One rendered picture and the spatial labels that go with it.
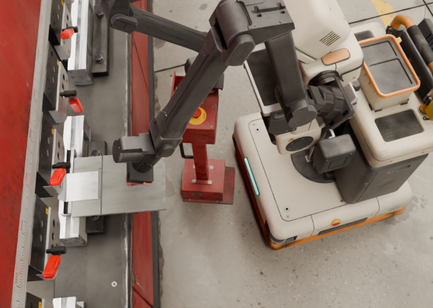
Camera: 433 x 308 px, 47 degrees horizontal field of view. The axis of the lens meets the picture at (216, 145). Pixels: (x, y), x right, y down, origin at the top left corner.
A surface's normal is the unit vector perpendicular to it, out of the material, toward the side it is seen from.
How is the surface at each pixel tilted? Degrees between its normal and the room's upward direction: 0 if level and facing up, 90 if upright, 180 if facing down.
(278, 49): 91
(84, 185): 0
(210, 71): 89
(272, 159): 0
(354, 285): 0
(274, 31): 90
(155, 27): 78
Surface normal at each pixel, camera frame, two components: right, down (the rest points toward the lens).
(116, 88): -0.02, -0.44
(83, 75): 0.08, 0.90
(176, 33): 0.42, 0.70
